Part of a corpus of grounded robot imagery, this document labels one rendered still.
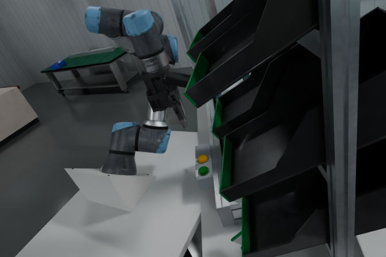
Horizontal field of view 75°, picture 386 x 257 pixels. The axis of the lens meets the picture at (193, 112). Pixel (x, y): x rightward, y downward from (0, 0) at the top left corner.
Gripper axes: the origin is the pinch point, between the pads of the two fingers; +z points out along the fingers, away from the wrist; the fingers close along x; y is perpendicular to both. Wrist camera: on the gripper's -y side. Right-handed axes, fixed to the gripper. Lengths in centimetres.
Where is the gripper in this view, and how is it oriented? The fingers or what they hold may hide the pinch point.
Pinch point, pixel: (185, 123)
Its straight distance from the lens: 80.0
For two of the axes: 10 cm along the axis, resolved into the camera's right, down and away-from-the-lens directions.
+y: -9.6, 2.6, 1.4
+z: 2.9, 8.3, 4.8
